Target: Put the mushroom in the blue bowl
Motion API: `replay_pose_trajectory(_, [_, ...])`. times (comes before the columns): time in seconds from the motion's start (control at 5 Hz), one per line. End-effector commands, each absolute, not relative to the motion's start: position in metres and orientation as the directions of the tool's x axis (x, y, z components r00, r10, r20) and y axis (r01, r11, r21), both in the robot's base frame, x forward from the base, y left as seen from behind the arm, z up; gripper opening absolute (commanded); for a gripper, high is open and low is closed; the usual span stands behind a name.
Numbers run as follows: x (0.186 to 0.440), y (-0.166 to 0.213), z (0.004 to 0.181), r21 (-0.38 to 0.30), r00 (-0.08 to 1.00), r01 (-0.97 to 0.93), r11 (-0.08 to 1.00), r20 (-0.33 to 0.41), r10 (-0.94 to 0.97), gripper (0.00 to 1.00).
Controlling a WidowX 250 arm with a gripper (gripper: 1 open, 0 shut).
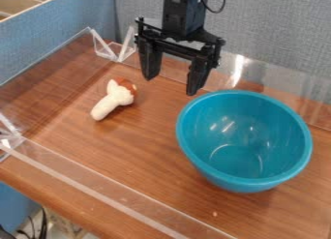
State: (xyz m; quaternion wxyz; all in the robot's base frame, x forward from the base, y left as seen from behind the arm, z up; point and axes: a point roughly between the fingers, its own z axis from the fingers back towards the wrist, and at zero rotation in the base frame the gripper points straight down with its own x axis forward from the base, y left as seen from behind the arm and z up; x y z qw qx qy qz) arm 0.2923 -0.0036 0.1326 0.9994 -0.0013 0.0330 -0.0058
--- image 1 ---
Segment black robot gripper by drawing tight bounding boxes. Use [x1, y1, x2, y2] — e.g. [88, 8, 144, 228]
[136, 0, 227, 96]

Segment white brown toy mushroom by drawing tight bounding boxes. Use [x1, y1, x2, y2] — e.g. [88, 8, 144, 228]
[91, 77, 138, 121]

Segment clear acrylic barrier wall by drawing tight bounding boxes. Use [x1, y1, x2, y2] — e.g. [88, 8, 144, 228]
[0, 31, 331, 239]

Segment blue plastic bowl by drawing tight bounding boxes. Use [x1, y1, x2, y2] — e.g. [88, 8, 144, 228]
[176, 90, 312, 194]

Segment wooden shelf box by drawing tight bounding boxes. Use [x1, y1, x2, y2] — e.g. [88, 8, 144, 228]
[0, 0, 54, 23]

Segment black cables under table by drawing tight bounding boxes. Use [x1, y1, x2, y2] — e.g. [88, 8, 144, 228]
[0, 207, 50, 239]

